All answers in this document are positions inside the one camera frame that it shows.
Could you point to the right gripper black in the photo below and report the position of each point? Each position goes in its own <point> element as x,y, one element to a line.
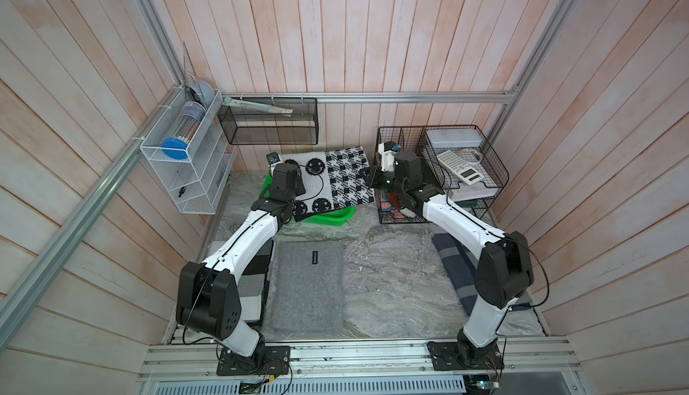
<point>373,181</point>

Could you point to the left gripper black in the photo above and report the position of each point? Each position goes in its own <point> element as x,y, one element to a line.
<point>300,188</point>

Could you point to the smiley houndstooth scarf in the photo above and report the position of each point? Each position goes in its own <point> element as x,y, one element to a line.
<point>332,181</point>

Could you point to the black white checkered scarf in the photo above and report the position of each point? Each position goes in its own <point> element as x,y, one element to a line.
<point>254,284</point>

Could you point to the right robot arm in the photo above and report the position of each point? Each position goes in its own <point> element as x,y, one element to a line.
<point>485,320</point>

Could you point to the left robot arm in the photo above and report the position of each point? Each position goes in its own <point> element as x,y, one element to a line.
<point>208,297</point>

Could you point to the green plastic basket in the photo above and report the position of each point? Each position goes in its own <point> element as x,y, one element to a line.
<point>332,218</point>

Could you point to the navy grey striped scarf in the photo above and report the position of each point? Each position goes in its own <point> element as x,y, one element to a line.
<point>463,271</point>

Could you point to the white calculator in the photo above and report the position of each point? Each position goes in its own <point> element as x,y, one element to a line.
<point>460,167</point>

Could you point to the white box in organizer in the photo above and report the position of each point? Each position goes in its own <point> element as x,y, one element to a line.
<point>459,138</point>

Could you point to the white ruler strip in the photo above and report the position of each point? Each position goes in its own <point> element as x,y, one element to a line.
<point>258,107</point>

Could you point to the blue capped clear tube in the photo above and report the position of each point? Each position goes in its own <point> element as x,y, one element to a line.
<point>177,140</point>

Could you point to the grey round disc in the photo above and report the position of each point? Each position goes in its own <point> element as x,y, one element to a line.
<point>201,92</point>

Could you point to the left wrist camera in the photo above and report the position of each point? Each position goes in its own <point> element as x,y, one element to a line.
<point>273,158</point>

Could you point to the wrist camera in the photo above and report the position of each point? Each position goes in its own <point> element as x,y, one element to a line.
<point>273,158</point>
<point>387,152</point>

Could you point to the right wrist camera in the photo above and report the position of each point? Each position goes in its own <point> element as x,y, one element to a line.
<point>387,152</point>

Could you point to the black wire desk organizer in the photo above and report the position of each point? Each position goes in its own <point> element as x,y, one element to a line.
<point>477,198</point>

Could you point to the black mesh wall basket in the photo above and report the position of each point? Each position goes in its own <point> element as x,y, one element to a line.
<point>247,127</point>

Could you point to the white wire wall shelf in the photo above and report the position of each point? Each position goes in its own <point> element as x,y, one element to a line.
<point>194,185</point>

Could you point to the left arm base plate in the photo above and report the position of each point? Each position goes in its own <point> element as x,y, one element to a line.
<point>266,361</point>

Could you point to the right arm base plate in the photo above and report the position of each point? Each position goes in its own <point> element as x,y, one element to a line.
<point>462,355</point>

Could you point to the aluminium front rail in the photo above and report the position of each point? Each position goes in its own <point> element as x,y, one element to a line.
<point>357,357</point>

